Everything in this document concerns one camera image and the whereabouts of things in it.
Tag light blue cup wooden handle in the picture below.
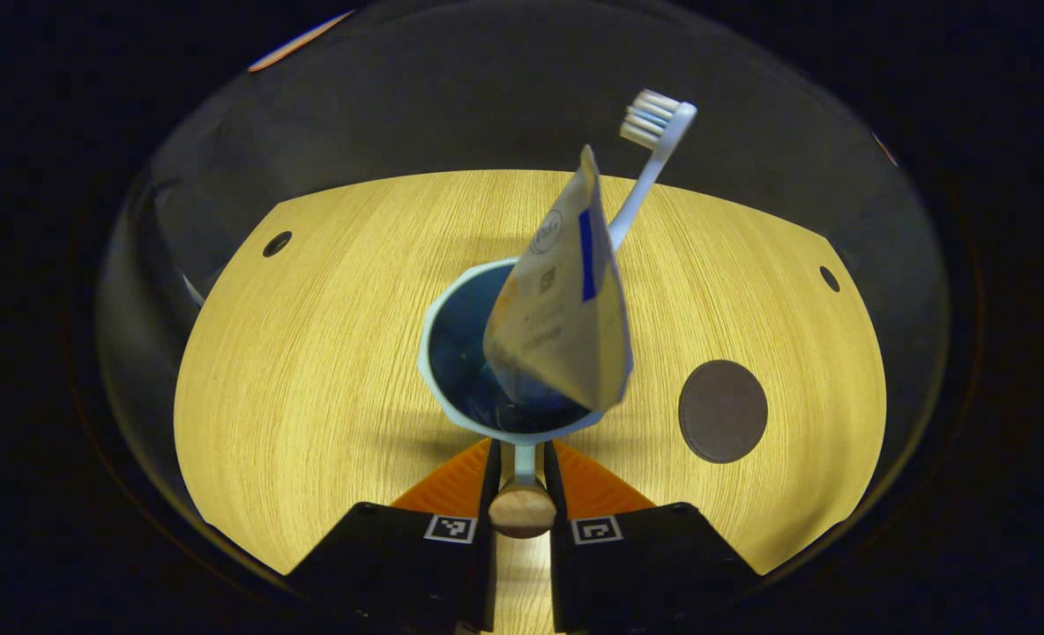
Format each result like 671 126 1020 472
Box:
418 256 608 541

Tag white toothbrush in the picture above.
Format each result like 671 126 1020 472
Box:
606 88 699 253

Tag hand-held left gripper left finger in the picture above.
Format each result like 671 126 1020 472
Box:
288 438 502 633

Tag black backdrop cloth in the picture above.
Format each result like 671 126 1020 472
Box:
97 0 951 442

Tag white toothpaste tube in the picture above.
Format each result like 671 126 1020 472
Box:
483 146 635 415

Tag brown round coaster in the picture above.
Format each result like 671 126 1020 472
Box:
678 359 769 465

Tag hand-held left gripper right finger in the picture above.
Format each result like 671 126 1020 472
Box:
543 440 761 633

